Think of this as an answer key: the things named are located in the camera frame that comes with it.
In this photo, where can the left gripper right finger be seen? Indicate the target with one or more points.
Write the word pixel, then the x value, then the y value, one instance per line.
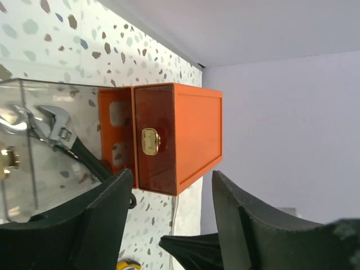
pixel 254 235

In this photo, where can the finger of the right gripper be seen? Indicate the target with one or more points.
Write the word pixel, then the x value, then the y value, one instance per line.
pixel 202 252

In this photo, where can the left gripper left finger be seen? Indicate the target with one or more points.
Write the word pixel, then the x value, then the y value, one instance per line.
pixel 83 233

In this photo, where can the black-handled adjustable wrench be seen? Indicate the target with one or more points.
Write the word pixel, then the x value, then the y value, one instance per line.
pixel 60 134

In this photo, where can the large silver combination wrench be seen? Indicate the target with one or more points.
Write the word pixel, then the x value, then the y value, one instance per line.
pixel 15 119

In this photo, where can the white folded cloth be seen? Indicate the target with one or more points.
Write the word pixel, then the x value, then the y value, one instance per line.
pixel 187 211

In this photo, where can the orange-black combination pliers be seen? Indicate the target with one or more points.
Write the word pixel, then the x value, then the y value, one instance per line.
pixel 128 264

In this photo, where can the orange storage box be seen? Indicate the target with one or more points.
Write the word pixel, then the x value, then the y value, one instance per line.
pixel 198 127

